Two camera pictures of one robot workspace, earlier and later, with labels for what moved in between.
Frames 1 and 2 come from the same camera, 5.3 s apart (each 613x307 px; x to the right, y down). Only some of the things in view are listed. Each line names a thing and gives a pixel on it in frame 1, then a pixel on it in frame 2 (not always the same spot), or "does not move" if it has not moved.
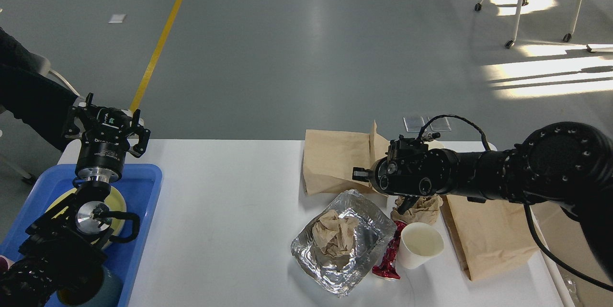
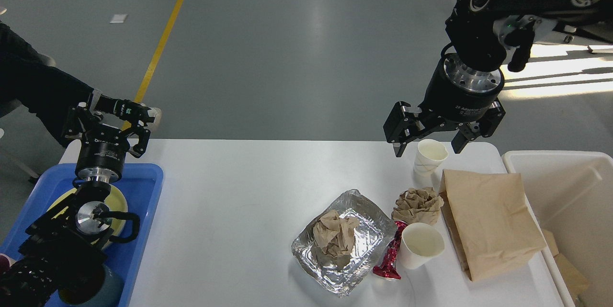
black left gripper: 102,153 does not move
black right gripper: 361,174 -> 456,95
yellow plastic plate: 115,202 does not move
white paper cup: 419,243 does not move
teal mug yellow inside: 104,289 does not move
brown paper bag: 329,157 -> 578,283
